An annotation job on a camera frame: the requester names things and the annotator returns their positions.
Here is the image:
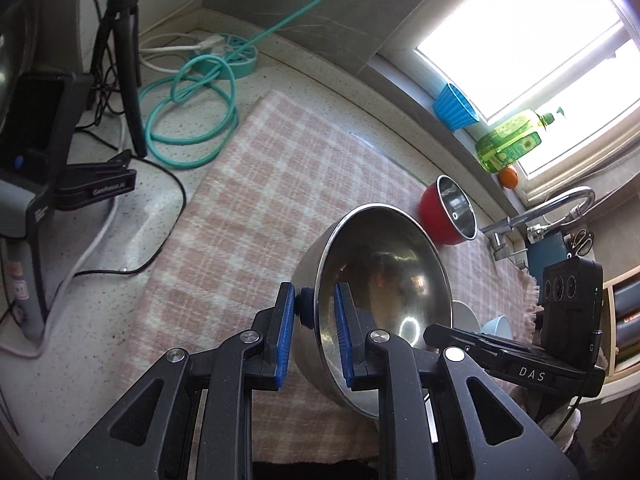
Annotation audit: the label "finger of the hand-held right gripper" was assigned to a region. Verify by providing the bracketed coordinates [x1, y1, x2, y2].
[424, 324, 503, 368]

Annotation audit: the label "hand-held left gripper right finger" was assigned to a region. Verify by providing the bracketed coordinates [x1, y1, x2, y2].
[334, 282, 581, 480]

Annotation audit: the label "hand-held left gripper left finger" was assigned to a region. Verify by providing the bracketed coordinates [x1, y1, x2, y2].
[52, 282, 296, 480]

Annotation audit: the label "large steel bowl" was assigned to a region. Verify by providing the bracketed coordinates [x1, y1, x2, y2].
[290, 203, 453, 418]

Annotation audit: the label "person's right hand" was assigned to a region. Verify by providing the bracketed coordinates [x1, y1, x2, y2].
[542, 407, 582, 448]

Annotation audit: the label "light blue bowl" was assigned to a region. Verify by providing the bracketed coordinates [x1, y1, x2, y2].
[480, 316, 512, 339]

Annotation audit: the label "wooden shelf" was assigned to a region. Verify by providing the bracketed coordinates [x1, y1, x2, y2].
[597, 265, 640, 401]

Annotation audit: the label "blue utensil holder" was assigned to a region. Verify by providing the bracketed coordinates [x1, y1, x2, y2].
[527, 232, 568, 273]

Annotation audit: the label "scissors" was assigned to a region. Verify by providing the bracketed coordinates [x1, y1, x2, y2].
[567, 229, 596, 256]

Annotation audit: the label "chrome faucet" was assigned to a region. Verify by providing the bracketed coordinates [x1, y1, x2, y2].
[480, 186, 596, 263]

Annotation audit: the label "red steel-lined bowl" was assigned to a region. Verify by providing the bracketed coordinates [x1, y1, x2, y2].
[418, 175, 478, 246]

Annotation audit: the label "pink checkered cloth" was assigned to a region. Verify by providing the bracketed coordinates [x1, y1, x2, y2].
[127, 91, 538, 466]

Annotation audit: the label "green dish soap bottle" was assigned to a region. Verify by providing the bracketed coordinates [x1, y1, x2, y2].
[475, 106, 565, 173]

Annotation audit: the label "blue ribbed cup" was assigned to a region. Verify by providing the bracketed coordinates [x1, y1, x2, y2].
[432, 82, 481, 132]

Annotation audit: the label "black clamp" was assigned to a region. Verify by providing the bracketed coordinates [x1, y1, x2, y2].
[55, 152, 138, 211]

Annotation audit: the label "grey device stand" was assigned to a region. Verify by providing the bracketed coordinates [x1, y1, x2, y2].
[0, 72, 118, 343]

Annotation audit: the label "round teal power strip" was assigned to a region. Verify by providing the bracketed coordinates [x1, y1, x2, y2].
[192, 33, 258, 79]

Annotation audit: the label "window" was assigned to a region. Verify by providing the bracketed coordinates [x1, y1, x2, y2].
[370, 0, 640, 201]

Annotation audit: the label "black tripod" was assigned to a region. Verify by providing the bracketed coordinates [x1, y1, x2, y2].
[90, 0, 148, 158]

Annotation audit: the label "black cable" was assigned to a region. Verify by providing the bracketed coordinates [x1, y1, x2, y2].
[74, 125, 188, 277]

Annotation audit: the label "grey cable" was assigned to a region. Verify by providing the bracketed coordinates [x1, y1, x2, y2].
[0, 200, 121, 359]

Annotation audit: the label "teal cable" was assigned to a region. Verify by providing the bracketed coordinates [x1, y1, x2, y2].
[140, 0, 373, 168]

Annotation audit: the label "white power cable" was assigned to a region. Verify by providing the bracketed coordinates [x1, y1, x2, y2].
[137, 32, 223, 73]

